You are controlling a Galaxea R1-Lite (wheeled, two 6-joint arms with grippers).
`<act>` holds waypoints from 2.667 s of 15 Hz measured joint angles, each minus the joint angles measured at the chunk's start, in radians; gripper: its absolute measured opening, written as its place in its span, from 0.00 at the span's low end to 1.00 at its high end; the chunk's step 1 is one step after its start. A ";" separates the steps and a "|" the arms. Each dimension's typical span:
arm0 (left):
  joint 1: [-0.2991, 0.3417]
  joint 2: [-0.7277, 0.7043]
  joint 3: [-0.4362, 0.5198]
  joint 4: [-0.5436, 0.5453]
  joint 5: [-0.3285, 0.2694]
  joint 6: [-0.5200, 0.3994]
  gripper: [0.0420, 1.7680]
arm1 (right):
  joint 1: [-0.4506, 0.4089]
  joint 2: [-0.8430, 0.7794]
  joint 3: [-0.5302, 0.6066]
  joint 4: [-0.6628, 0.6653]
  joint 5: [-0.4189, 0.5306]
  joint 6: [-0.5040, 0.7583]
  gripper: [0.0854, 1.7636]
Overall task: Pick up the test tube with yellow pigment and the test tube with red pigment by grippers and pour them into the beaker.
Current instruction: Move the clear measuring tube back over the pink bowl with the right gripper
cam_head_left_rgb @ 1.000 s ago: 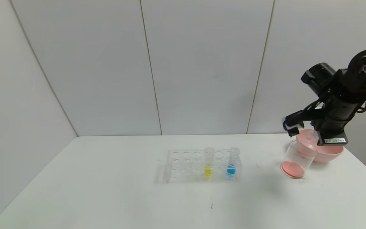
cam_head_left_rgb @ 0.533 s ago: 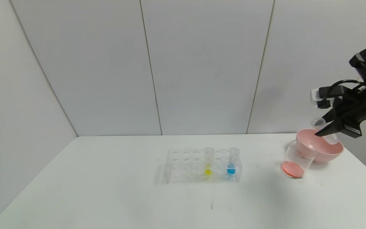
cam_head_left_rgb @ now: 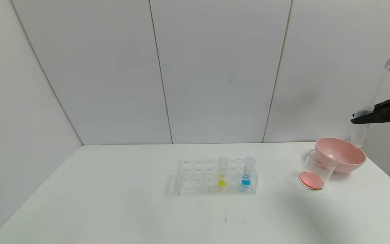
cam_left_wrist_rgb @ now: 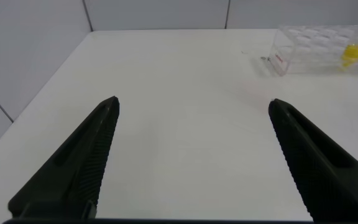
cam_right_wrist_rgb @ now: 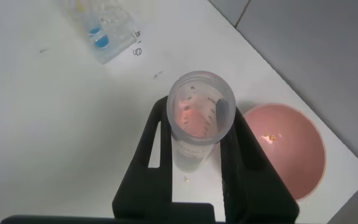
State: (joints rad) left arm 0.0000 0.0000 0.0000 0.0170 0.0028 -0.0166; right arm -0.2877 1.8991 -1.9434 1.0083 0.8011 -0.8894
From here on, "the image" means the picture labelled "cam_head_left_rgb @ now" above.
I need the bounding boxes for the test tube with blue pigment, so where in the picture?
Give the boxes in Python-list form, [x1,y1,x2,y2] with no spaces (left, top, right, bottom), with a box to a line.
[242,157,256,188]

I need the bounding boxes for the test tube with red pigment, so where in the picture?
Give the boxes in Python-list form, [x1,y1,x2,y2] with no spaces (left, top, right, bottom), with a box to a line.
[351,105,373,148]

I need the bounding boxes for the clear plastic test tube rack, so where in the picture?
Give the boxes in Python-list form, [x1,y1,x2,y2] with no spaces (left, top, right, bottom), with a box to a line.
[176,159,258,196]

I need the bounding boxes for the clear plastic beaker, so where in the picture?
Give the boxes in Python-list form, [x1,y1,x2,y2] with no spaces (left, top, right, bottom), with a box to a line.
[299,149,338,191]

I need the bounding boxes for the pink bowl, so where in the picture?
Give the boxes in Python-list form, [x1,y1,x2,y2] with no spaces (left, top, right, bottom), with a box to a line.
[315,137,366,174]

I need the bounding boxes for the test tube with yellow pigment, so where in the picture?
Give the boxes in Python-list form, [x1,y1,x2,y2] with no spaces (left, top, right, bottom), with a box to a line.
[217,157,229,188]

